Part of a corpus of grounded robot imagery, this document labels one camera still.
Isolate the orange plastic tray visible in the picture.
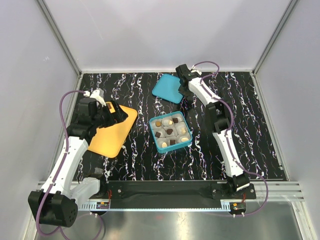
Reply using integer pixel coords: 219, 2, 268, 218
88, 105, 138, 158

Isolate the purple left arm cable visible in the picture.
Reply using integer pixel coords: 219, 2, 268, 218
34, 90, 90, 236

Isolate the left connector module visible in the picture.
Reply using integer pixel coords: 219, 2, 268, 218
96, 201, 110, 209

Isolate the orange connector module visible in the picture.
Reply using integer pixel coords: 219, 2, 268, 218
229, 202, 247, 218

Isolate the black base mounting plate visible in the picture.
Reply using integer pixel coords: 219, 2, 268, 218
92, 180, 257, 210

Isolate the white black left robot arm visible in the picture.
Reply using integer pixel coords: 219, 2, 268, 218
28, 97, 128, 228

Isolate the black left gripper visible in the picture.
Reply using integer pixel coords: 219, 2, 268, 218
92, 98, 128, 129

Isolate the purple floor cable loop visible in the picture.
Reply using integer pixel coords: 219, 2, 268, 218
60, 214, 104, 239

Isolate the dark triangular chocolate piece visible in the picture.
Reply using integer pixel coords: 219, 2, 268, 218
166, 129, 173, 135

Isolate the white paper cup liner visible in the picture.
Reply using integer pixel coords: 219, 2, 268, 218
161, 116, 174, 127
156, 138, 168, 149
165, 127, 177, 137

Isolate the teal tin box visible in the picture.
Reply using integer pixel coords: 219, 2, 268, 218
149, 111, 193, 154

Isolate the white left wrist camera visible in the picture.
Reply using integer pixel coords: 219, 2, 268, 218
83, 88, 107, 107

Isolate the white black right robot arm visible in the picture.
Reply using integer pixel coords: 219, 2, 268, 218
175, 64, 250, 199

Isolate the teal tin lid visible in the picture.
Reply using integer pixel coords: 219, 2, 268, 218
152, 73, 183, 104

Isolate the aluminium frame rail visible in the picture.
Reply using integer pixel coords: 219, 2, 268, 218
35, 0, 82, 77

